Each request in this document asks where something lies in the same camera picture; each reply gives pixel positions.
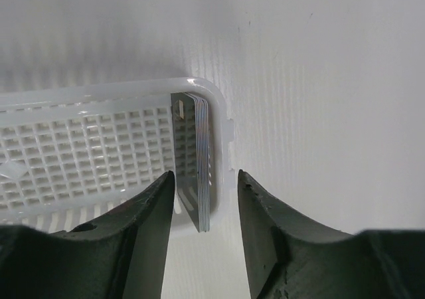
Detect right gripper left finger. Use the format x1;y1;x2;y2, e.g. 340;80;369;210
1;171;175;298

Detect white plastic basket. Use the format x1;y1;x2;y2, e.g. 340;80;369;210
1;77;236;237

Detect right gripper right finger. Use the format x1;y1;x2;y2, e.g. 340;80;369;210
238;171;424;298

